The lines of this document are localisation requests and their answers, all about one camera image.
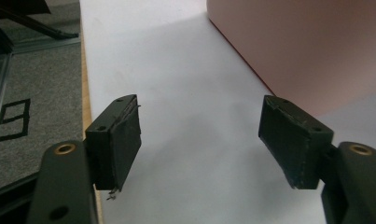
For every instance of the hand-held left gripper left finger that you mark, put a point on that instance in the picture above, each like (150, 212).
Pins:
(114, 146)

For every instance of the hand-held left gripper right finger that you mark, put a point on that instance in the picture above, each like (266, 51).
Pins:
(293, 143)

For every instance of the pink storage box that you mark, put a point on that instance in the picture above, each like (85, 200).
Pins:
(300, 46)

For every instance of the wooden table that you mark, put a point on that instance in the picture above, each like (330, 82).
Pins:
(86, 105)

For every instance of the white table mat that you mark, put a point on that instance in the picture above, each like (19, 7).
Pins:
(182, 93)

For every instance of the black stand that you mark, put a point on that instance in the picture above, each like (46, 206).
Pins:
(20, 7)

